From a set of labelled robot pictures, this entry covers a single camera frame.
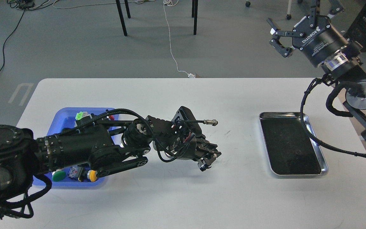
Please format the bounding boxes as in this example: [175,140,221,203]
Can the white chair leg with caster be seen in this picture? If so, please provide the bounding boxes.
[286,0,304,20]

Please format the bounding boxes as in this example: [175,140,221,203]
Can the black cable on floor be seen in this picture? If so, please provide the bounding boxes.
[0,0,50,121]

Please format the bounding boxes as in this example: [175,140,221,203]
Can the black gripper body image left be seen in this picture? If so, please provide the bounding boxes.
[174,135,207,161]

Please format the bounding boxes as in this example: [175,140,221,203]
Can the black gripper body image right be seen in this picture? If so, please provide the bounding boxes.
[293,15,348,69]

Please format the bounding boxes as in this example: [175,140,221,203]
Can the blue plastic tray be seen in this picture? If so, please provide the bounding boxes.
[37,108,118,187]

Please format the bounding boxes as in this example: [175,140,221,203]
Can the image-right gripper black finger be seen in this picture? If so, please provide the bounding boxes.
[308,0,345,29]
[267,17,298,58]

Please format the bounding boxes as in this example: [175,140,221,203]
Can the silver metal tray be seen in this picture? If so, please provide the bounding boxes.
[259,112,329,178]

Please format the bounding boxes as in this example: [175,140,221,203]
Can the light green switch block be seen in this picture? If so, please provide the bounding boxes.
[75,111,95,126]

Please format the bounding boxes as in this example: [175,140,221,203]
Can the white cable on floor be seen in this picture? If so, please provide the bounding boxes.
[53,0,196,79]

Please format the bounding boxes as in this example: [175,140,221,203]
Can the yellow push button switch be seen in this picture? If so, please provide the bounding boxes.
[67,166,99,182]

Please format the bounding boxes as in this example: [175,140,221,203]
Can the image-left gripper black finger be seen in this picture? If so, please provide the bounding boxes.
[196,140,222,158]
[197,156,216,171]

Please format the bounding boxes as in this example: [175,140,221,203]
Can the black robot arm image left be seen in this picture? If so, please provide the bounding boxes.
[0,106,221,219]

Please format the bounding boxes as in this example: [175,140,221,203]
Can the black table legs left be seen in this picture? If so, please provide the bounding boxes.
[115,0,131,37]

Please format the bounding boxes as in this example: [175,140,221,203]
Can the green push button switch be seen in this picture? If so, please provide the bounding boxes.
[51,170,66,182]

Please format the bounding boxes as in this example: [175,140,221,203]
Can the black table legs right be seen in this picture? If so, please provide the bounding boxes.
[191,0,199,35]

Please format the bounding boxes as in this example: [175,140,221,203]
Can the black table legs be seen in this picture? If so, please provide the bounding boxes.
[115,0,131,37]
[191,0,199,35]

